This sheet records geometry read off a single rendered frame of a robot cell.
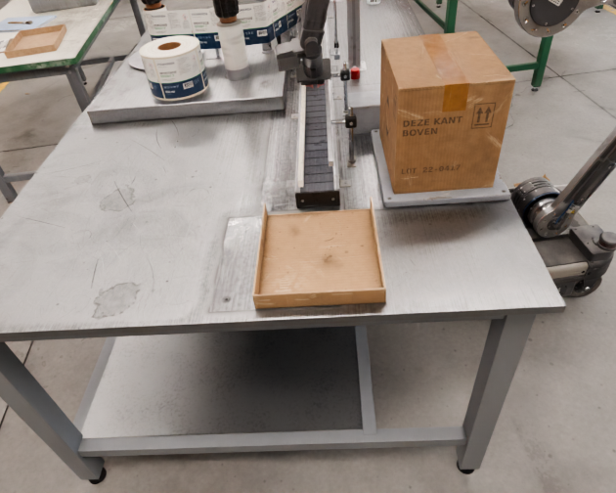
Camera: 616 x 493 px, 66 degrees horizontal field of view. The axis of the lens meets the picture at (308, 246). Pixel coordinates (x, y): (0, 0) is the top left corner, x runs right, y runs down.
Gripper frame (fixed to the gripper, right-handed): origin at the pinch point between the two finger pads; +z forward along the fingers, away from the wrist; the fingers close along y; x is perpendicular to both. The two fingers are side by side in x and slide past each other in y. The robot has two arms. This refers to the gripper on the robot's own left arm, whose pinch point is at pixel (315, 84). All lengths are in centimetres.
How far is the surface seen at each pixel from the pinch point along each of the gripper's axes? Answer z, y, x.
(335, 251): -34, -3, 58
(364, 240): -32, -10, 55
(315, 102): 3.3, 0.4, 4.2
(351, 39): 21.4, -13.7, -27.5
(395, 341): 53, -24, 83
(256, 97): 7.7, 19.8, -1.3
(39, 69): 68, 135, -55
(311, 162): -19.1, 1.8, 31.8
